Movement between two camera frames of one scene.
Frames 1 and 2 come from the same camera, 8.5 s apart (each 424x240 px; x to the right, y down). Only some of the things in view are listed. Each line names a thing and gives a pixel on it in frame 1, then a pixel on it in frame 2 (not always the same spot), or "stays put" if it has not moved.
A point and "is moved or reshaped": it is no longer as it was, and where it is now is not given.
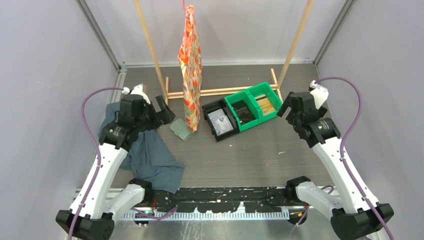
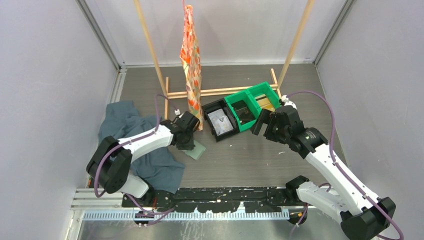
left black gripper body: x=148 y=120 → x=187 y=143
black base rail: x=226 y=199 stays put
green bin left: x=244 y=109 stays put
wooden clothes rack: x=286 y=66 stays put
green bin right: x=267 y=101 stays put
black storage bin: x=221 y=118 stays put
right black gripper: x=286 y=104 → x=267 y=117
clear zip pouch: x=180 y=128 is moved or reshaped
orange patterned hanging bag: x=190 y=56 stays put
